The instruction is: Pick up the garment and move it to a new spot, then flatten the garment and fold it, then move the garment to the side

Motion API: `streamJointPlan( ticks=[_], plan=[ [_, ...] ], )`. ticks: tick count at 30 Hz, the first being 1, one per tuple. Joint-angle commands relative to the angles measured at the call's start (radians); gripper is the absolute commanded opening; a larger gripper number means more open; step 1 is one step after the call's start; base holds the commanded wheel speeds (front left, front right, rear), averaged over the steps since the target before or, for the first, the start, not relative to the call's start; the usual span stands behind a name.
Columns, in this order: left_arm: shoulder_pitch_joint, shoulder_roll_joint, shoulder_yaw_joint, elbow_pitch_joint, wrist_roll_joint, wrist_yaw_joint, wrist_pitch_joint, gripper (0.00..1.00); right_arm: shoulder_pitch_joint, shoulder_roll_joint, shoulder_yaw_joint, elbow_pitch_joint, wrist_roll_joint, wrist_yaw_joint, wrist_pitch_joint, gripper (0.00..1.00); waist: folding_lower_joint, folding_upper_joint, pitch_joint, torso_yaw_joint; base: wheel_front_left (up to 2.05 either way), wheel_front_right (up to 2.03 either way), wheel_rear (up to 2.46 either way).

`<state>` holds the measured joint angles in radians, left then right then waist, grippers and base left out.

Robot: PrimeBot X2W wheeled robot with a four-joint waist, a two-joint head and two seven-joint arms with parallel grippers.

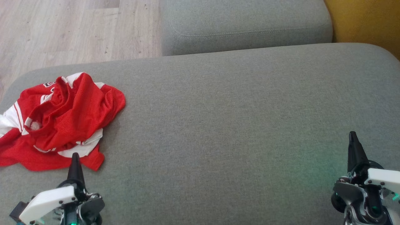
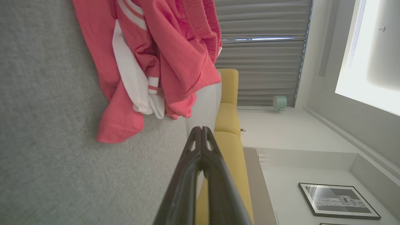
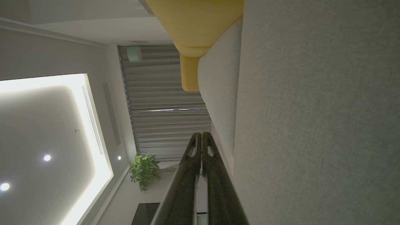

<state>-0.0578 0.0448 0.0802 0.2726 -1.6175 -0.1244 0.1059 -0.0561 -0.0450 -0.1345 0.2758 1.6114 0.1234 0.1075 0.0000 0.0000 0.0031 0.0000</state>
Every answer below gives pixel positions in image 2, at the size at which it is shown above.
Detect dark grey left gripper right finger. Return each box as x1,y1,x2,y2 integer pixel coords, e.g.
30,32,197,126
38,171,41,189
201,127,253,225

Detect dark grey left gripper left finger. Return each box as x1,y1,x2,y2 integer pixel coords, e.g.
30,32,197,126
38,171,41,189
153,127,202,225

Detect red white sports shorts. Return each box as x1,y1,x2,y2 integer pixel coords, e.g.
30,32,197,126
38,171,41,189
141,0,223,120

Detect red white sports jersey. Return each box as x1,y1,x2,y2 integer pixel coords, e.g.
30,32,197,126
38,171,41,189
72,0,166,143

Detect beige wooden panel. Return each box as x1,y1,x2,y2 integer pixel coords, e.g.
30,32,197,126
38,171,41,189
243,147,278,225

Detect mint green table lamp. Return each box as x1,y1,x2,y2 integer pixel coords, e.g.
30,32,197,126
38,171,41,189
272,95,288,113

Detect black framed monochrome picture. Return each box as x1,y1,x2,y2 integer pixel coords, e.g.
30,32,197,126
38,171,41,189
298,182,382,220

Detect grey pleated curtain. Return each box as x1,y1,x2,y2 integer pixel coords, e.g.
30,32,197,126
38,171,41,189
214,0,313,108

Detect large grey sofa seat cushion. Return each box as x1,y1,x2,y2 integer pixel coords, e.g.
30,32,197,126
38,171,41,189
0,0,200,225

